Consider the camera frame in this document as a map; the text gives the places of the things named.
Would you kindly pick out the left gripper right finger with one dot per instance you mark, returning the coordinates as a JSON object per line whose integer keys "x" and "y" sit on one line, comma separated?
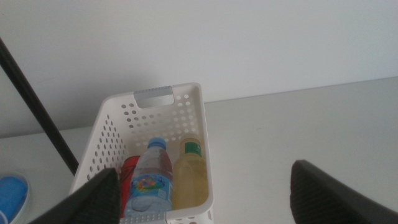
{"x": 326, "y": 199}

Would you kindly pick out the yellow tea bottle green label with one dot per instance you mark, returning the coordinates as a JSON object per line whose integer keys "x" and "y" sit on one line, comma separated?
{"x": 190, "y": 180}

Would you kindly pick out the blue round plastic object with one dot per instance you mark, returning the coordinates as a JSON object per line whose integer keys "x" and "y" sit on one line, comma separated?
{"x": 12, "y": 196}

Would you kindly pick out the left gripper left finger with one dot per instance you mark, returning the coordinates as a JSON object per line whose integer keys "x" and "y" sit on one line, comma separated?
{"x": 93, "y": 202}

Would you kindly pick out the red soda can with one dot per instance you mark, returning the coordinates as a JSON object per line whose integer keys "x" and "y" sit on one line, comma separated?
{"x": 128, "y": 174}

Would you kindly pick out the clear water bottle blue cap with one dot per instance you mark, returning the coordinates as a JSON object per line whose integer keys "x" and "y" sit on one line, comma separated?
{"x": 152, "y": 183}

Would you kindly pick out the black metal pole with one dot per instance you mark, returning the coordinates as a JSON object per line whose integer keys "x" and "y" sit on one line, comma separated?
{"x": 34, "y": 102}

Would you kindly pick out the white perforated plastic basket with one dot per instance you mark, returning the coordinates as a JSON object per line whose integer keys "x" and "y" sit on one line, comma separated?
{"x": 155, "y": 121}

